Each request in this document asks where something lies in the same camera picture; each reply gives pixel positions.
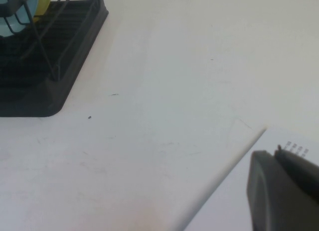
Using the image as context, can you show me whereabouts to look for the black plastic drain tray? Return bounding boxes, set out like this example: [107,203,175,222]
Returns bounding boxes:
[0,0,110,118]

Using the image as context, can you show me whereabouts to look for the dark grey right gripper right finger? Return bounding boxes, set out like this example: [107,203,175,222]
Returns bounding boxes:
[273,144,319,190]

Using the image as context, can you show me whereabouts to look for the yellow plate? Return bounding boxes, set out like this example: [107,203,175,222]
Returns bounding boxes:
[33,0,53,23]

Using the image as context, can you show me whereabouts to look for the black wire dish rack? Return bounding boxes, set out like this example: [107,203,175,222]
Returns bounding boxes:
[0,0,98,81]

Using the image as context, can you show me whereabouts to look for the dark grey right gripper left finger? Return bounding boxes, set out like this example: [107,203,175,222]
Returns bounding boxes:
[246,150,319,231]

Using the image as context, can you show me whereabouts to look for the light blue plate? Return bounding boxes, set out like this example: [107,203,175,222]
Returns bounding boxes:
[0,0,40,38]

